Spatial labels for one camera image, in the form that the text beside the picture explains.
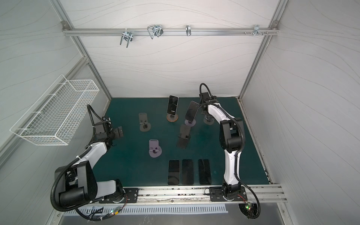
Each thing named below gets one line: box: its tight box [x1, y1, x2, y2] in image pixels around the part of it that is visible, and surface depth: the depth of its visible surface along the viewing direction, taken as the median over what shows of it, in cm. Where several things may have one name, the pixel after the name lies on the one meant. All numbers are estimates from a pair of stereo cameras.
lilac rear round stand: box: [184, 119, 197, 128], surface depth 106 cm
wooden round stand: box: [166, 113, 179, 123], surface depth 109 cm
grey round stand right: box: [203, 114, 215, 126], surface depth 106 cm
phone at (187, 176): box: [181, 158, 195, 186], surface depth 85 cm
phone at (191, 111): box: [184, 100, 200, 123], surface depth 98 cm
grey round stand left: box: [138, 112, 151, 132], surface depth 100 cm
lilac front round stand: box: [148, 139, 163, 158], surface depth 87 cm
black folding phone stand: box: [176, 123, 192, 150], surface depth 92 cm
